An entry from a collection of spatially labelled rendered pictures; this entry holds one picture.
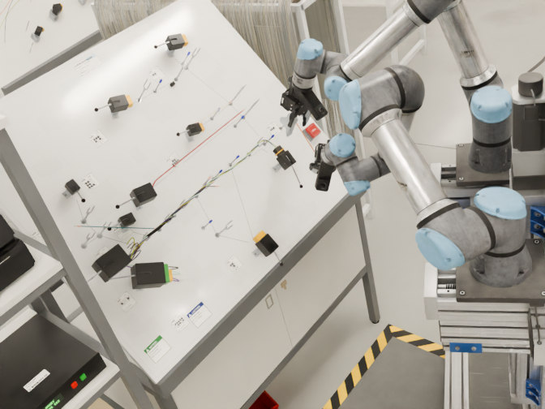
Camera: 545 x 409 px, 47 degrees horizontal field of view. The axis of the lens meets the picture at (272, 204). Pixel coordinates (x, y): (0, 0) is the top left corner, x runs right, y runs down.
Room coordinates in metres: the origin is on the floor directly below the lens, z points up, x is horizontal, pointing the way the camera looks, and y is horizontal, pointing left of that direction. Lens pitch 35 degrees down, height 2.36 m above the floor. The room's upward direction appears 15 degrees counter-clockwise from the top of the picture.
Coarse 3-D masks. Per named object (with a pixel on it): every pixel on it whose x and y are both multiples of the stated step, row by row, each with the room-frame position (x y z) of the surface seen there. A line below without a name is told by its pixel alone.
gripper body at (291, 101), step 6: (288, 78) 1.95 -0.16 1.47; (294, 84) 1.91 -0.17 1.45; (288, 90) 1.97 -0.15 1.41; (294, 90) 1.94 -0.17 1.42; (300, 90) 1.89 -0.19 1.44; (306, 90) 1.89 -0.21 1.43; (282, 96) 1.96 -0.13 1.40; (288, 96) 1.95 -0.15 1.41; (294, 96) 1.94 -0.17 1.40; (288, 102) 1.95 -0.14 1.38; (294, 102) 1.91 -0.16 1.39; (300, 102) 1.91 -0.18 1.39; (288, 108) 1.95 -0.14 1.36; (294, 108) 1.92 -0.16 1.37; (300, 108) 1.91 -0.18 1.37; (306, 108) 1.93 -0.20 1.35; (300, 114) 1.92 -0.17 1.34
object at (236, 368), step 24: (264, 312) 1.71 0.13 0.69; (240, 336) 1.62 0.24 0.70; (264, 336) 1.68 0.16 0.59; (288, 336) 1.76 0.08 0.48; (216, 360) 1.53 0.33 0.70; (240, 360) 1.59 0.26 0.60; (264, 360) 1.66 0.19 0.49; (192, 384) 1.45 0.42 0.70; (216, 384) 1.51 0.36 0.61; (240, 384) 1.57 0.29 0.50; (192, 408) 1.43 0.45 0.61; (216, 408) 1.48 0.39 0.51
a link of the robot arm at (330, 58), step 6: (324, 54) 1.87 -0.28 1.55; (330, 54) 1.86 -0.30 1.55; (336, 54) 1.86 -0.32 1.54; (342, 54) 1.87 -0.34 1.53; (348, 54) 1.87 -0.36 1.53; (324, 60) 1.85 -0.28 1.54; (330, 60) 1.85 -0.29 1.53; (336, 60) 1.83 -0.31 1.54; (342, 60) 1.83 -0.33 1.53; (324, 66) 1.85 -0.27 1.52; (330, 66) 1.81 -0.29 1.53; (324, 72) 1.85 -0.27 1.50
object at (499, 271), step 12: (492, 252) 1.12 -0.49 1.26; (516, 252) 1.10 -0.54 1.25; (528, 252) 1.13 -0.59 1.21; (480, 264) 1.14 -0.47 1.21; (492, 264) 1.11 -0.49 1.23; (504, 264) 1.10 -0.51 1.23; (516, 264) 1.10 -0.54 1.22; (528, 264) 1.11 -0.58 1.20; (480, 276) 1.13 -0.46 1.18; (492, 276) 1.10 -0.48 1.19; (504, 276) 1.09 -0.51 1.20; (516, 276) 1.09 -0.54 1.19; (528, 276) 1.10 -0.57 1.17
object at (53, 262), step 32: (0, 128) 1.28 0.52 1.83; (0, 160) 1.30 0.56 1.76; (32, 192) 1.29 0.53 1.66; (32, 256) 1.33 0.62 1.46; (64, 256) 1.29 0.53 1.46; (32, 288) 1.22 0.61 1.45; (0, 320) 1.15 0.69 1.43; (96, 320) 1.28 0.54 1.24; (96, 384) 1.23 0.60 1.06; (128, 384) 1.28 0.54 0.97
